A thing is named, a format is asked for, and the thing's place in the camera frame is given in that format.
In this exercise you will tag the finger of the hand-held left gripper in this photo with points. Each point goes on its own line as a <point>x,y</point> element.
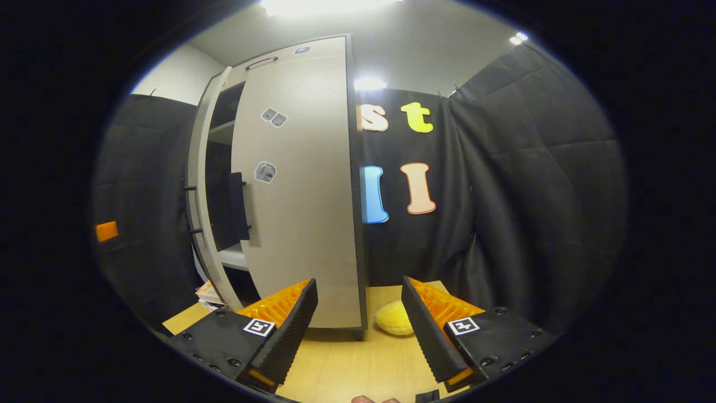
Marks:
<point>106,231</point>

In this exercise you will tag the large ceiling light panel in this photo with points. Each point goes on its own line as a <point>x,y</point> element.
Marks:
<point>330,5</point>

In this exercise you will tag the yellow plush toy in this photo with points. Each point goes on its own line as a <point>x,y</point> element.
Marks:
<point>394,319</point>

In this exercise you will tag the printed paper packet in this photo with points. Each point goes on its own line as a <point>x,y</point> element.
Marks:
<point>208,295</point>

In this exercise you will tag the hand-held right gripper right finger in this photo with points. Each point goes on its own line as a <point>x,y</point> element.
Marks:
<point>428,336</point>

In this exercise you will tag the small ceiling light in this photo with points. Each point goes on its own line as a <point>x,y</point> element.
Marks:
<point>518,38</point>
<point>369,84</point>

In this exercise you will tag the grey cabinet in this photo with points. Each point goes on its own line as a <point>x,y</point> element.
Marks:
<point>232,257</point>

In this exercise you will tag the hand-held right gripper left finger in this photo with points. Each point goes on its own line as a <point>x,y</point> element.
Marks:
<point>291,336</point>

